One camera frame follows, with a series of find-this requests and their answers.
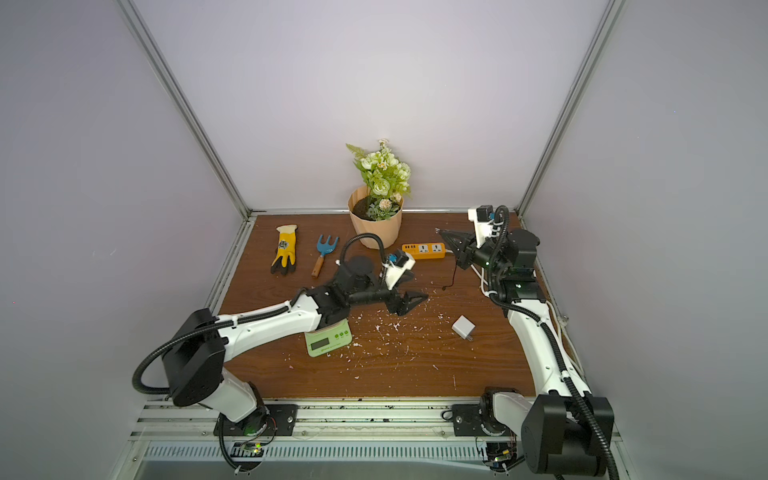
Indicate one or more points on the orange power strip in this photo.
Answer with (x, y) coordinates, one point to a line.
(425, 251)

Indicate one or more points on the green electronic scale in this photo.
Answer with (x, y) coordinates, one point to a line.
(325, 340)

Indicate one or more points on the white usb charger adapter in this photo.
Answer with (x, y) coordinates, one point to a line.
(464, 328)

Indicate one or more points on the beige flower pot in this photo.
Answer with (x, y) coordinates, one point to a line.
(387, 230)

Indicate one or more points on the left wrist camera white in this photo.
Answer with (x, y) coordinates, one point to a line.
(397, 264)

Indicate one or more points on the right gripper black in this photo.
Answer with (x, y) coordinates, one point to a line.
(466, 252)

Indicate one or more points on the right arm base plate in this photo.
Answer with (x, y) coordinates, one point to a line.
(469, 420)

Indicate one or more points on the blue garden hand rake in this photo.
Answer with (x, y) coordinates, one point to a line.
(325, 245)

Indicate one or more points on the green white artificial flowers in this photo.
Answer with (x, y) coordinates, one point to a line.
(386, 177)

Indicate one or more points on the yellow black gardening glove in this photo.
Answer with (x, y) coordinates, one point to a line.
(285, 258)

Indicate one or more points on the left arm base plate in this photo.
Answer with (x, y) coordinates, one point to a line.
(273, 419)

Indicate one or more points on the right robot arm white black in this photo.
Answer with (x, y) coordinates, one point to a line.
(565, 429)

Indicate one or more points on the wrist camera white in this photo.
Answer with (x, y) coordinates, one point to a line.
(483, 219)
(397, 264)

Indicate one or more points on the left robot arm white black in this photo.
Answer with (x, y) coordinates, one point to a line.
(189, 369)

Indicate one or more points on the aluminium front rail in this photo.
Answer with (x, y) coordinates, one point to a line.
(319, 419)

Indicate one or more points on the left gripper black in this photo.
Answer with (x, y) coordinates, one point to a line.
(399, 306)

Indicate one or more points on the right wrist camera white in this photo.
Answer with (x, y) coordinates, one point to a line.
(483, 219)

